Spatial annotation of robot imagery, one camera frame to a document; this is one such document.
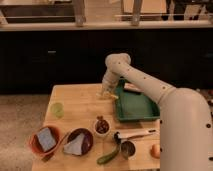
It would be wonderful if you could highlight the dark brown bowl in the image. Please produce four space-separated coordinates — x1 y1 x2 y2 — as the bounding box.
63 128 93 156

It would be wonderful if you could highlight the orange bowl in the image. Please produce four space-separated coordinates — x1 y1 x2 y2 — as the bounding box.
29 125 61 157

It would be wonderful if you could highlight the orange fruit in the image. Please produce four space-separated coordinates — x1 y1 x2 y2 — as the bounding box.
150 144 160 159

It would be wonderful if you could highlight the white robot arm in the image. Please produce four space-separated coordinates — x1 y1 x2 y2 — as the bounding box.
102 53 213 171

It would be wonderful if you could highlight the green plastic tray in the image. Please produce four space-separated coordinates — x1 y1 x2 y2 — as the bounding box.
115 79 160 122

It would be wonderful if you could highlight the banana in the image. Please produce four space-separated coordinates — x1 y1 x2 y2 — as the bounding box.
96 92 119 100

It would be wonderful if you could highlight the blue sponge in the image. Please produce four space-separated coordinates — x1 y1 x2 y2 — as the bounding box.
36 127 56 152

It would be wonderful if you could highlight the wrapped food bar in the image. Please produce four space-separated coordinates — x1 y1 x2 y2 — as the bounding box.
124 83 140 93

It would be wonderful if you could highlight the white cup with contents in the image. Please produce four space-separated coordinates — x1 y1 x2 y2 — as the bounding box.
93 116 110 138

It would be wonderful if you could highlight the white handled spoon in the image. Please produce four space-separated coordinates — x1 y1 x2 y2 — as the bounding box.
114 129 156 142

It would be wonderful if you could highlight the small metal cup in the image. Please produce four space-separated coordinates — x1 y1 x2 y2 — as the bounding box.
121 141 136 159

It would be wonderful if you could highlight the small green cup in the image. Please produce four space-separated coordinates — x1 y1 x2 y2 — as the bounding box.
50 102 64 118

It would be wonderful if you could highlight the grey cloth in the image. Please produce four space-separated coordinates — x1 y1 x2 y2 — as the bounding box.
63 133 84 155

